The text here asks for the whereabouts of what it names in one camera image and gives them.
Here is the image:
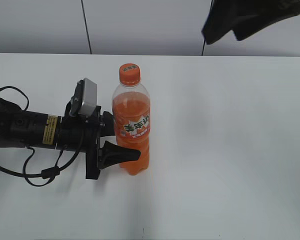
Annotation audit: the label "orange soda bottle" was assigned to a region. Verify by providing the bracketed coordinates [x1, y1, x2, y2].
[112, 74, 151, 175]

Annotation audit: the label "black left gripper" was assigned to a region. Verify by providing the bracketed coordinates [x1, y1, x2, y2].
[57, 102, 141, 180]

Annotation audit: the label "orange bottle cap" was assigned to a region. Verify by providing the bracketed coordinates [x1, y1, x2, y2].
[119, 63, 141, 86]

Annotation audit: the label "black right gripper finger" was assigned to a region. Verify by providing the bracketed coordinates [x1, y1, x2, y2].
[232, 0, 300, 41]
[202, 0, 243, 45]

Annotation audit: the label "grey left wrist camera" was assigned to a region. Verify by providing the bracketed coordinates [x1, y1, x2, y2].
[69, 77, 98, 117]

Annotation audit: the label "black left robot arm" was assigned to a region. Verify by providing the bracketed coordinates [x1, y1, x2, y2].
[0, 98, 141, 180]

